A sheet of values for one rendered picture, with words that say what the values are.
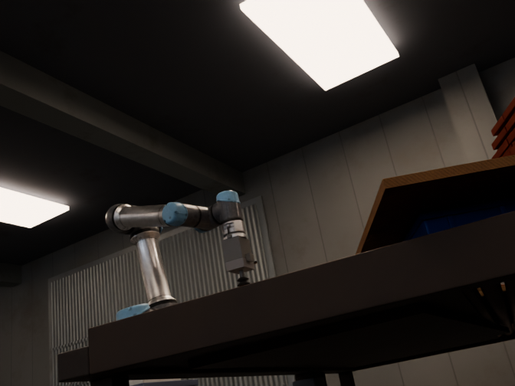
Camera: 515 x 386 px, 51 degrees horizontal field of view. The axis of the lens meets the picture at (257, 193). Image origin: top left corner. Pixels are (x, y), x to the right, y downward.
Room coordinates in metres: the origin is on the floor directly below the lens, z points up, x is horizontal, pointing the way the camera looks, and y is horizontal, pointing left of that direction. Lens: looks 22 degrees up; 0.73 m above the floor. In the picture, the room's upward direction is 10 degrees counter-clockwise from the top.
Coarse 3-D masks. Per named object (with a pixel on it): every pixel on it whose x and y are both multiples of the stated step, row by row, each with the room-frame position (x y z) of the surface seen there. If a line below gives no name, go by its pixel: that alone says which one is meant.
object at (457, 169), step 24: (456, 168) 0.81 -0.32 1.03; (480, 168) 0.81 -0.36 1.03; (504, 168) 0.81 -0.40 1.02; (384, 192) 0.82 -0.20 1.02; (408, 192) 0.84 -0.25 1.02; (432, 192) 0.87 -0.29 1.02; (456, 192) 0.89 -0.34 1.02; (480, 192) 0.91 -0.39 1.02; (504, 192) 0.94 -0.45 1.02; (384, 216) 0.95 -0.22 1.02; (408, 216) 0.98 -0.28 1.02; (360, 240) 1.15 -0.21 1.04; (384, 240) 1.12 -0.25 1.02
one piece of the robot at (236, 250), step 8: (224, 240) 1.65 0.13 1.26; (232, 240) 1.64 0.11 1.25; (240, 240) 1.64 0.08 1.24; (248, 240) 1.71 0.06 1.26; (224, 248) 1.66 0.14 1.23; (232, 248) 1.65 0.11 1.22; (240, 248) 1.64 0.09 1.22; (248, 248) 1.70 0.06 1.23; (232, 256) 1.65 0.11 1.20; (240, 256) 1.64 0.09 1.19; (248, 256) 1.66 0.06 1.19; (232, 264) 1.65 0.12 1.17; (240, 264) 1.64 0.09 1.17; (248, 264) 1.67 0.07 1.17; (232, 272) 1.69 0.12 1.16; (240, 272) 1.68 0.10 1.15
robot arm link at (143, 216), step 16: (112, 208) 1.81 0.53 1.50; (128, 208) 1.77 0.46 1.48; (144, 208) 1.71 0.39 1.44; (160, 208) 1.65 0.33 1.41; (176, 208) 1.58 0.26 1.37; (192, 208) 1.64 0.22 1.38; (112, 224) 1.82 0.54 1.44; (128, 224) 1.78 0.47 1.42; (144, 224) 1.73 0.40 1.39; (160, 224) 1.69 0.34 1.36; (176, 224) 1.62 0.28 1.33; (192, 224) 1.66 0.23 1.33
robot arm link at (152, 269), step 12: (132, 228) 1.90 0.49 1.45; (144, 228) 1.91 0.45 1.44; (156, 228) 1.95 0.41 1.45; (132, 240) 1.94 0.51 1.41; (144, 240) 1.92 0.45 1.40; (156, 240) 1.96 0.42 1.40; (144, 252) 1.92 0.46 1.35; (156, 252) 1.94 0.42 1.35; (144, 264) 1.92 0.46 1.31; (156, 264) 1.93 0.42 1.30; (144, 276) 1.93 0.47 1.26; (156, 276) 1.92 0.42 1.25; (156, 288) 1.91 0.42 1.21; (168, 288) 1.94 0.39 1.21; (156, 300) 1.90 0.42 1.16; (168, 300) 1.91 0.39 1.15
